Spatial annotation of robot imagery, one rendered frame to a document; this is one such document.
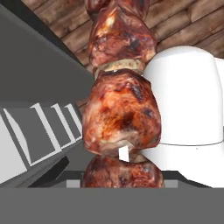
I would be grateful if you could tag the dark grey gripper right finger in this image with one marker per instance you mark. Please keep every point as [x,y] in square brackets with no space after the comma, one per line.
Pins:
[172,177]

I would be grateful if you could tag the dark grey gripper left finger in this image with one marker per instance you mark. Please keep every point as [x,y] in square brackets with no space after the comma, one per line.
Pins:
[73,177]

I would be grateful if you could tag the brown grilled kebab skewer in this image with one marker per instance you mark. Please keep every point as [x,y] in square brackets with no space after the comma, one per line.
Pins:
[121,108]

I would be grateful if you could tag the grey freezer door with shelves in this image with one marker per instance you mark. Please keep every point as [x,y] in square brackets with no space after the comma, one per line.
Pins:
[38,134]

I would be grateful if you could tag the white round object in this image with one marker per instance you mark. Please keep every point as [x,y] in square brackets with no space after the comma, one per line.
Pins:
[186,102]

